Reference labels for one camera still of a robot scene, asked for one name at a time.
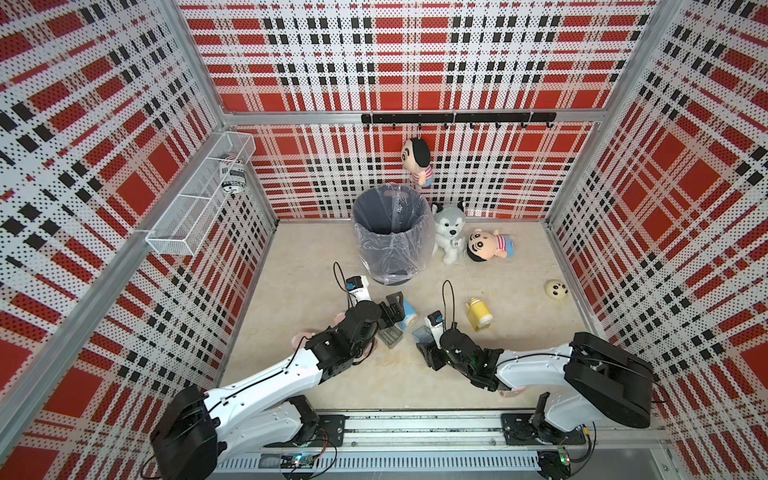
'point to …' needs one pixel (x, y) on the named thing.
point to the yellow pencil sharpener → (479, 315)
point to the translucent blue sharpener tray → (423, 334)
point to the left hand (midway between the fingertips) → (395, 298)
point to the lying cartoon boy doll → (483, 245)
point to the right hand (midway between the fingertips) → (430, 339)
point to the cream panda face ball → (556, 289)
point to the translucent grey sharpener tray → (391, 336)
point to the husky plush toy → (449, 230)
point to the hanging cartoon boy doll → (416, 158)
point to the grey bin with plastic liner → (395, 228)
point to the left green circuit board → (305, 461)
